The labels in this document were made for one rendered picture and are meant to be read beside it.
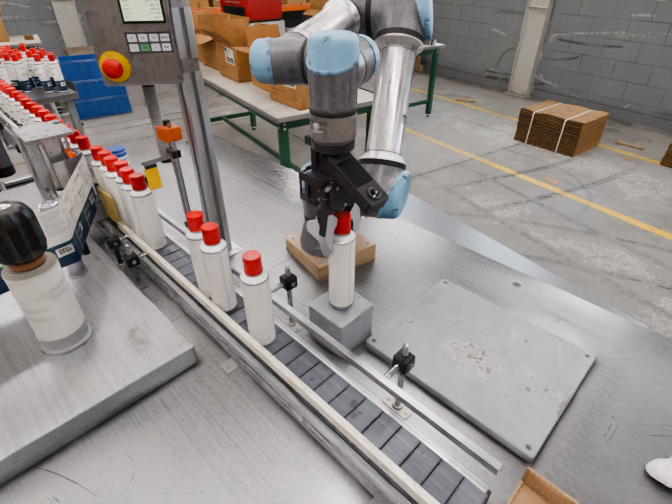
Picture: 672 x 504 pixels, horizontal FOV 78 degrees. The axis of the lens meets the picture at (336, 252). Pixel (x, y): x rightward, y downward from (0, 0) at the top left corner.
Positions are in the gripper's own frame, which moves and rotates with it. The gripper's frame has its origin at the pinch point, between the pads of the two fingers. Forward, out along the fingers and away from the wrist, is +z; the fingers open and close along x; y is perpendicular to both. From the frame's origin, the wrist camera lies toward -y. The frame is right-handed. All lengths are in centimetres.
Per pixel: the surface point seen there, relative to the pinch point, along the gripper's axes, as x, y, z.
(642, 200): -323, -11, 108
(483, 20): -582, 283, 26
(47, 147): 25, 83, -4
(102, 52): 15, 53, -29
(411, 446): 12.8, -27.9, 18.4
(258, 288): 16.2, 4.7, 3.6
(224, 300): 16.4, 18.4, 14.9
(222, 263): 15.3, 18.1, 5.6
